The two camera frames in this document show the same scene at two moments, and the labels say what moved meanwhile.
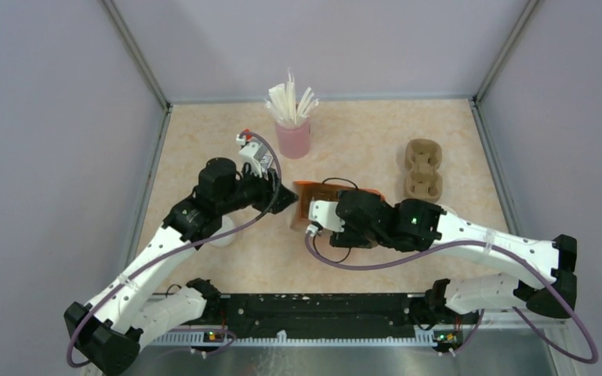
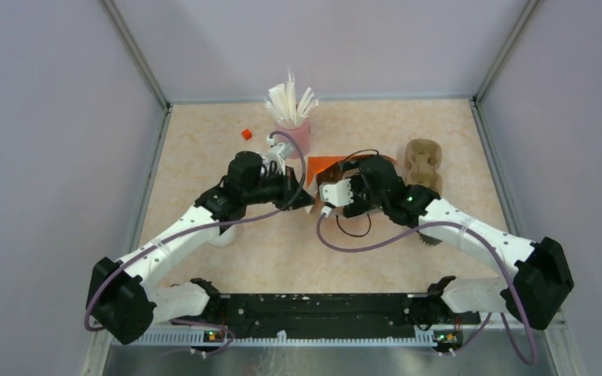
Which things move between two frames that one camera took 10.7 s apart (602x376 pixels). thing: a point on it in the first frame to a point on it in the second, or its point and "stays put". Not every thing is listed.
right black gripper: [347, 238] to [357, 206]
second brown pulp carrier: [422, 158] stays put
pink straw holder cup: [294, 142] stays put
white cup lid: [227, 225] stays put
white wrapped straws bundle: [282, 103] stays put
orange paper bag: [305, 193] to [327, 169]
